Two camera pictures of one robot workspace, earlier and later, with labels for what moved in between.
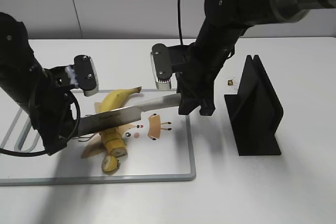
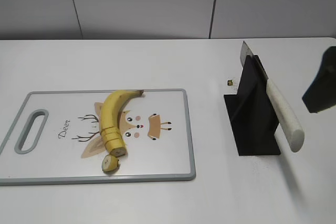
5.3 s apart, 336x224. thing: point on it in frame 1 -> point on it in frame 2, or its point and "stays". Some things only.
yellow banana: x=113 y=102 stays
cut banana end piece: x=110 y=165 stays
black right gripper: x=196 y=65 -> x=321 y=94
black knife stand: x=255 y=112 stays
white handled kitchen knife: x=92 y=124 -> x=288 y=123
